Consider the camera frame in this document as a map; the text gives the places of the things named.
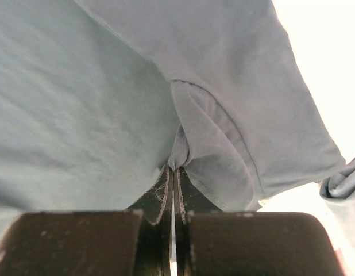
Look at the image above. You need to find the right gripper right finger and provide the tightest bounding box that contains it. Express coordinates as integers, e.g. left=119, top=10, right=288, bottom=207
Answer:
left=173, top=168, right=343, bottom=275

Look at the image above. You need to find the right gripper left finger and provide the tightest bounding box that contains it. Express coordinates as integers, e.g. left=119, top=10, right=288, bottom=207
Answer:
left=0, top=166, right=173, bottom=275

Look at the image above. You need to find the dark blue-grey t-shirt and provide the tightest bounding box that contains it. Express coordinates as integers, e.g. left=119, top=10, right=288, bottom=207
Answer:
left=0, top=1, right=355, bottom=250

